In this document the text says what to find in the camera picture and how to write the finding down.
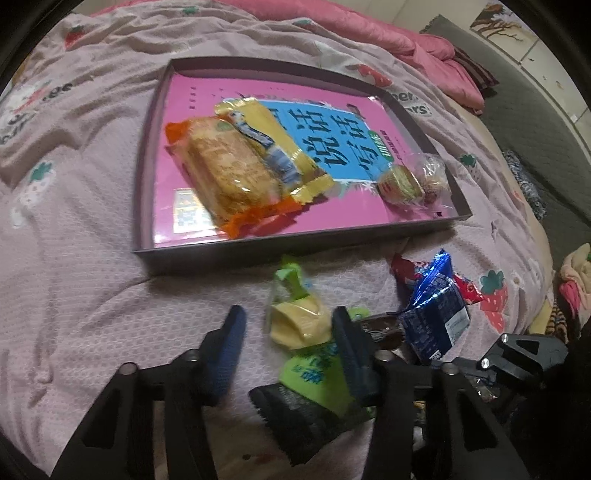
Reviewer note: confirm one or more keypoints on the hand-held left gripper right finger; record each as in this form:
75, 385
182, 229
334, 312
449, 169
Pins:
353, 364

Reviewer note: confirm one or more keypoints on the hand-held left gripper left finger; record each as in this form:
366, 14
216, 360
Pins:
228, 350

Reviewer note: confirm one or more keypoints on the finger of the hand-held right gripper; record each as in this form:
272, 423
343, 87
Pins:
549, 353

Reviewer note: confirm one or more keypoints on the lime green snack packet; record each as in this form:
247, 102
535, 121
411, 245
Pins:
309, 374

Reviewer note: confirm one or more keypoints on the brown chocolate cake packet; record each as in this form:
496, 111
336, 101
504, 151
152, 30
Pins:
385, 330

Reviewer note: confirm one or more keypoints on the green-wrapped yellow pastry packet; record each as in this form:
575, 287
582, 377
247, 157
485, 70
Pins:
295, 323

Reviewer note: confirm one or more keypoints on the black and green snack packet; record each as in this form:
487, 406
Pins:
295, 415

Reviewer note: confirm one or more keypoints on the blue cookie packet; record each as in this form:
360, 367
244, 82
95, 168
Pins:
434, 318

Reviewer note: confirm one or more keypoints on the red snack packet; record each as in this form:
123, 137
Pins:
471, 290

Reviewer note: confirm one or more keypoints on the orange-wrapped cake packet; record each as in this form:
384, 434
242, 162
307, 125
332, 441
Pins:
226, 166

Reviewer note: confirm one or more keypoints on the dark shallow cardboard box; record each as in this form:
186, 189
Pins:
147, 184

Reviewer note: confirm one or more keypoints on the clear packet of small cakes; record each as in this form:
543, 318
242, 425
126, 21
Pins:
406, 184

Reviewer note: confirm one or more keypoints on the yellow snack bar packet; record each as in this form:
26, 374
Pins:
277, 138

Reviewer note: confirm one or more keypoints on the colourful clothes pile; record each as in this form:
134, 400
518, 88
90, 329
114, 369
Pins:
575, 281

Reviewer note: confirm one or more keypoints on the blue floral cloth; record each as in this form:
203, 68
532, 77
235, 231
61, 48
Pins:
521, 184

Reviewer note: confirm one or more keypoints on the grey quilted headboard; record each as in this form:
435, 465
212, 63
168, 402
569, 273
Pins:
531, 138

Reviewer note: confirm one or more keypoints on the beige bed sheet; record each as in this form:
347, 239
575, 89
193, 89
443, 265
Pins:
489, 129

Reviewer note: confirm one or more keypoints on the pink book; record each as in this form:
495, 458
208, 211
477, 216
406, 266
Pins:
184, 106

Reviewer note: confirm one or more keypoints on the dark striped pillow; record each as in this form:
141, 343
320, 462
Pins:
478, 69

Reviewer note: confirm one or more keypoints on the pink comforter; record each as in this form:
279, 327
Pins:
415, 46

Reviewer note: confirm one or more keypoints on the tree wall mural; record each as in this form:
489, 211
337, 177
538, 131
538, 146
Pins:
508, 27

